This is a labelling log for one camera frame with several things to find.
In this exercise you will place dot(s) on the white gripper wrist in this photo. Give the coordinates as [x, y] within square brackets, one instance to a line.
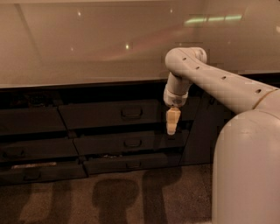
[175, 100]

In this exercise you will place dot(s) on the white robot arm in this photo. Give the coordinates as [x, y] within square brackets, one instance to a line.
[246, 161]

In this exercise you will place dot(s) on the dark cabinet door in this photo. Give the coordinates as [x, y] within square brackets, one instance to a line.
[210, 118]

